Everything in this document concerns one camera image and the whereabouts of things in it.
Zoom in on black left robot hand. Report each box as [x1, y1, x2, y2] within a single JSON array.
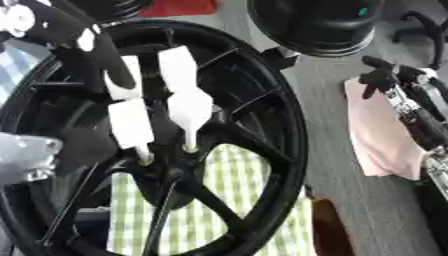
[[0, 0, 140, 175]]

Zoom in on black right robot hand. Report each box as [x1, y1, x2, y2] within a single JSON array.
[[357, 55, 431, 101]]

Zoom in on white pin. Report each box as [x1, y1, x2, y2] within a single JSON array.
[[103, 54, 146, 102], [164, 89, 217, 155], [106, 97, 160, 166], [155, 44, 203, 98]]

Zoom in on black spoked wheel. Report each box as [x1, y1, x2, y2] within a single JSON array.
[[0, 19, 312, 256]]

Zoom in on black ribbed round object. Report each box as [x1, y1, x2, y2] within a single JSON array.
[[68, 0, 158, 24]]

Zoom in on pale pink cloth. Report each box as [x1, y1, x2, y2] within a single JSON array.
[[341, 75, 431, 178]]

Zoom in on black office chair base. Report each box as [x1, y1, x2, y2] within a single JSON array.
[[390, 9, 448, 71]]

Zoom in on large black round object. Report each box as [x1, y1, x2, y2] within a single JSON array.
[[245, 0, 385, 58]]

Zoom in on small black block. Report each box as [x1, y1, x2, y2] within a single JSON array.
[[259, 45, 303, 72]]

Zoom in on red cloth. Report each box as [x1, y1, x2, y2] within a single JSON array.
[[138, 0, 221, 18]]

